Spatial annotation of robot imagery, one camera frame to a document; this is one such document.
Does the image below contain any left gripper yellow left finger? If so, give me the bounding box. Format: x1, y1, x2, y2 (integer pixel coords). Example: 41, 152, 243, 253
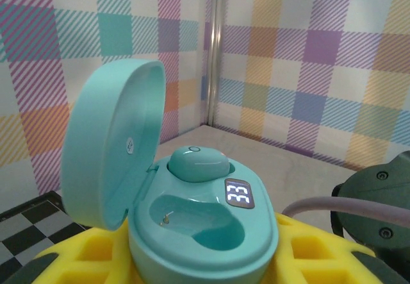
6, 216, 144, 284

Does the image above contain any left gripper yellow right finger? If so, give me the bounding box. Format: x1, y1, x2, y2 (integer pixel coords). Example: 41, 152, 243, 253
268, 212, 410, 284

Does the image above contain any green earbud charging case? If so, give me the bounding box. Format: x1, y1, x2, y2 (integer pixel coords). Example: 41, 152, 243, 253
60, 58, 278, 284

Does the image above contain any green earbud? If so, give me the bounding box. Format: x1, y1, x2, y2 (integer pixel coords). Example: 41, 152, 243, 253
167, 146, 232, 184

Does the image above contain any black white checkerboard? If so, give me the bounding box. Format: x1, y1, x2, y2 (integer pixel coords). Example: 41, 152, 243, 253
0, 190, 87, 265

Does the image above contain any silver aluminium frame post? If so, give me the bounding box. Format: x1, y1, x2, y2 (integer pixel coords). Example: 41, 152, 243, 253
204, 0, 227, 128

